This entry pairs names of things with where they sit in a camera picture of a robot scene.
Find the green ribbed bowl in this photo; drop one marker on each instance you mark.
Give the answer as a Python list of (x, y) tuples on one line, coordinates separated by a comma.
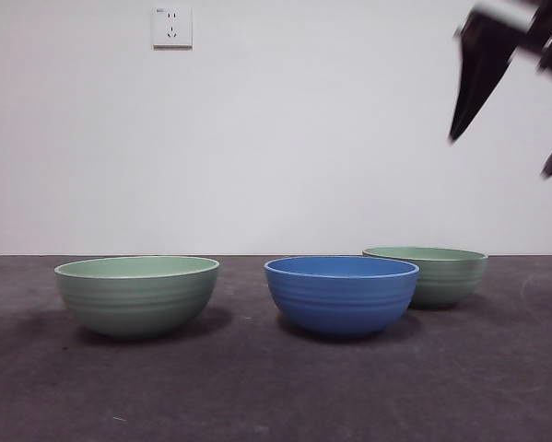
[(137, 304), (450, 281)]

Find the white wall socket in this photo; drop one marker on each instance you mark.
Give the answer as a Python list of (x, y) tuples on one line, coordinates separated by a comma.
[(172, 28)]

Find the blue ribbed bowl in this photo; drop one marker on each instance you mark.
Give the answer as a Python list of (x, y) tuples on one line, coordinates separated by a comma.
[(340, 304)]

